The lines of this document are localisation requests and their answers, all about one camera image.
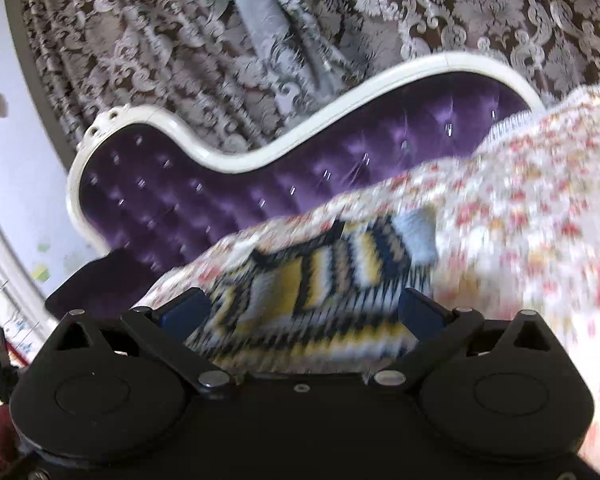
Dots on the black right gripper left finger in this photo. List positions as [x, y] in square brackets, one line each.
[181, 316]

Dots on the yellow black white patterned sweater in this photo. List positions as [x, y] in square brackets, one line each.
[326, 305]

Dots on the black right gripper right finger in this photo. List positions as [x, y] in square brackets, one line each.
[422, 316]

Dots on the floral bedspread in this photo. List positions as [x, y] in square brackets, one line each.
[518, 227]

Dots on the purple tufted white-framed headboard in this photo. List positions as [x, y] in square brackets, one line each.
[150, 195]

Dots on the grey damask curtain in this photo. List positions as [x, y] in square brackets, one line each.
[243, 72]

